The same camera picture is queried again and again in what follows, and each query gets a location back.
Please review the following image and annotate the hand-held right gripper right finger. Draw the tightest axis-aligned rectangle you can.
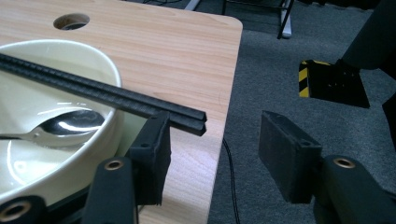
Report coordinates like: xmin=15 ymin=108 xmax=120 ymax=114
xmin=258 ymin=110 xmax=396 ymax=224

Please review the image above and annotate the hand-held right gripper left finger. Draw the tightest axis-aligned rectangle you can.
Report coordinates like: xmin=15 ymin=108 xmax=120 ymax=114
xmin=80 ymin=111 xmax=172 ymax=224

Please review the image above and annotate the round table cable hole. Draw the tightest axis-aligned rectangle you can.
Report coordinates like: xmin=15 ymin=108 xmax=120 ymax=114
xmin=52 ymin=12 xmax=91 ymax=32

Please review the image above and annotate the black yellow-striped base plate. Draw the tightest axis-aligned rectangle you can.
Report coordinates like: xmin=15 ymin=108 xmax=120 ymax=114
xmin=298 ymin=59 xmax=372 ymax=109

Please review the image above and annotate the metal spoon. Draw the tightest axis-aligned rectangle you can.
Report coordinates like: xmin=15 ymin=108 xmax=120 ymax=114
xmin=0 ymin=109 xmax=106 ymax=149

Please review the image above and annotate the black chopstick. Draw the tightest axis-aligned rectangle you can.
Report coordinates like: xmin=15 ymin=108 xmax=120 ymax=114
xmin=0 ymin=59 xmax=207 ymax=137
xmin=0 ymin=51 xmax=208 ymax=123

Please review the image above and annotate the white desk leg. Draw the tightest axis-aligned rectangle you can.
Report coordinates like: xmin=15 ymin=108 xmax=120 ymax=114
xmin=184 ymin=0 xmax=201 ymax=12
xmin=279 ymin=6 xmax=294 ymax=40

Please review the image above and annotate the cream ceramic bowl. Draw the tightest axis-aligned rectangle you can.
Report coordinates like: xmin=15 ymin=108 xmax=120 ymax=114
xmin=0 ymin=38 xmax=126 ymax=207

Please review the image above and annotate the black metal frame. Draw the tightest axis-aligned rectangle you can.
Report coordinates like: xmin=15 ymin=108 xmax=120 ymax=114
xmin=221 ymin=0 xmax=296 ymax=40

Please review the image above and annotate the grey padded column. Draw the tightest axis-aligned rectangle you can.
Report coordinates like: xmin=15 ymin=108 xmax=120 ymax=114
xmin=339 ymin=0 xmax=396 ymax=71

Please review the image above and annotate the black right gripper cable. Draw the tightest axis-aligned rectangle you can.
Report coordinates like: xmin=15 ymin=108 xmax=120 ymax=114
xmin=221 ymin=137 xmax=241 ymax=224

